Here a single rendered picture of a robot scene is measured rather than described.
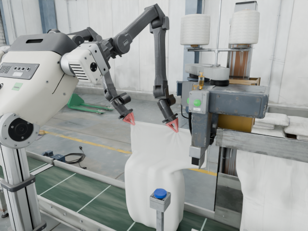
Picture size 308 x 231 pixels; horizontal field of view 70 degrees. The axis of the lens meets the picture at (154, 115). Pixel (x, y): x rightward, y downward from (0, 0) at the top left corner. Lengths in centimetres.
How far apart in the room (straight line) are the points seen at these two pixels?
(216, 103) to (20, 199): 94
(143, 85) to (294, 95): 417
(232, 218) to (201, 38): 116
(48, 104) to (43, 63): 16
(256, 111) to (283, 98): 525
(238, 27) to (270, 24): 492
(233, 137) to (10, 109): 98
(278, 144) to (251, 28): 56
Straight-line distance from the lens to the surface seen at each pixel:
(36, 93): 93
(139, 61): 718
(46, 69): 94
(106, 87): 141
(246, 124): 127
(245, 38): 121
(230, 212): 165
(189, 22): 127
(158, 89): 122
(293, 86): 616
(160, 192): 109
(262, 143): 116
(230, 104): 96
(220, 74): 107
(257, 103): 95
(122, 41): 98
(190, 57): 596
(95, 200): 188
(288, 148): 116
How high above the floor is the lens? 149
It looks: 16 degrees down
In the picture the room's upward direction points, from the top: straight up
